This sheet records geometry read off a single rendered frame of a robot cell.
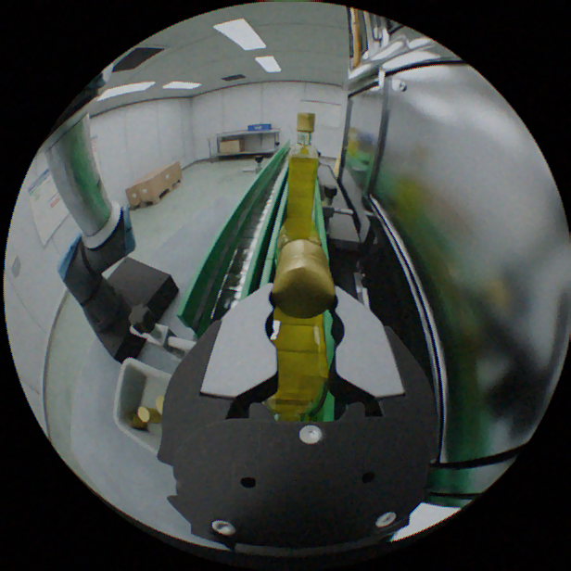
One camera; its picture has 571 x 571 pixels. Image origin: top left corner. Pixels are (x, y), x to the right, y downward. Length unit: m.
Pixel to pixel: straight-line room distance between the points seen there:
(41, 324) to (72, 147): 3.50
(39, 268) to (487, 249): 3.75
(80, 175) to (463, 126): 0.43
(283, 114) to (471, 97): 5.96
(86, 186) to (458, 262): 0.45
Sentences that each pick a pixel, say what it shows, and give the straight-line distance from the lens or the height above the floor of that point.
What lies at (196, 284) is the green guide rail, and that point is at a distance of 0.25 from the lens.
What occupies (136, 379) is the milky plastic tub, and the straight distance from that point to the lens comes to 0.47.
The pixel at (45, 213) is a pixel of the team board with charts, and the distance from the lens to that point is 3.69.
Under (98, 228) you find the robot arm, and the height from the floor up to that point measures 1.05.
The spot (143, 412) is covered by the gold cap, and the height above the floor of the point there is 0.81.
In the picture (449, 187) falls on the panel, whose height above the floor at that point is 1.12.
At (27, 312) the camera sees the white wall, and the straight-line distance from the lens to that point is 3.67.
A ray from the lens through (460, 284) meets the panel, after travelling 0.17.
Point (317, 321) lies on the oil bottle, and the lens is 0.19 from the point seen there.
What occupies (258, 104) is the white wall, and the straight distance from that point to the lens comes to 6.22.
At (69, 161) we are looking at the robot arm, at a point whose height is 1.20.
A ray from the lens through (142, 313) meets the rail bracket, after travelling 0.20.
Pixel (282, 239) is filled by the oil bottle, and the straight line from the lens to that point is 0.22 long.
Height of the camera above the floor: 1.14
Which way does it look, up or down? 51 degrees down
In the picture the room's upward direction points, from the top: 3 degrees clockwise
